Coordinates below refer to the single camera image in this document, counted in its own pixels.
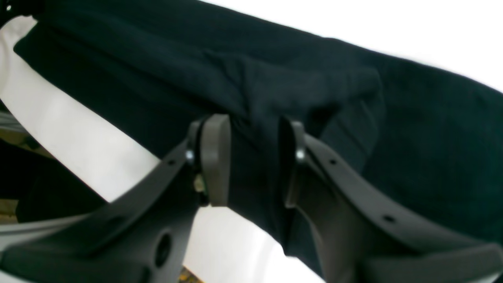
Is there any black t-shirt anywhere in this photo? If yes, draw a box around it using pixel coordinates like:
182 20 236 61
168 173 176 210
14 0 502 275

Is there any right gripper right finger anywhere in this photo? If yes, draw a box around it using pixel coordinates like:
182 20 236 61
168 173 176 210
278 117 307 208

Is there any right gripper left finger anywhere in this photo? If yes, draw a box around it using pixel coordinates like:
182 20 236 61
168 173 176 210
185 114 231 207

